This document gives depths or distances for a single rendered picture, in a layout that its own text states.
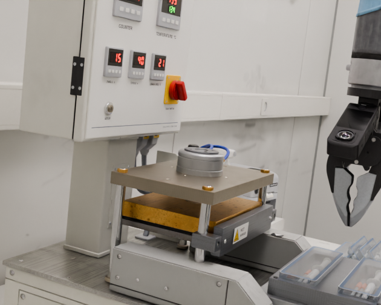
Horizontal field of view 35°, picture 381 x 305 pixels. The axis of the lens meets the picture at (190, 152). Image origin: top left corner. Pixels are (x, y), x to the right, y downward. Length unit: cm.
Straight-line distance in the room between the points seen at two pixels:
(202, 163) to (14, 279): 37
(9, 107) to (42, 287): 45
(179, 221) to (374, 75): 36
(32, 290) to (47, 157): 53
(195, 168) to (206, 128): 122
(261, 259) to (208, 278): 28
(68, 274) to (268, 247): 37
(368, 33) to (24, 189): 89
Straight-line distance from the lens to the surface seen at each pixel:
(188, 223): 95
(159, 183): 92
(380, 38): 93
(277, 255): 113
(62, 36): 99
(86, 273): 104
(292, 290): 91
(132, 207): 99
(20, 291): 108
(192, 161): 100
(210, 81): 220
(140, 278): 94
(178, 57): 119
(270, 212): 111
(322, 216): 358
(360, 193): 95
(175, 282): 91
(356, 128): 89
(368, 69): 93
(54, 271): 104
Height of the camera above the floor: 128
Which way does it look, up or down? 8 degrees down
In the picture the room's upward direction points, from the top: 6 degrees clockwise
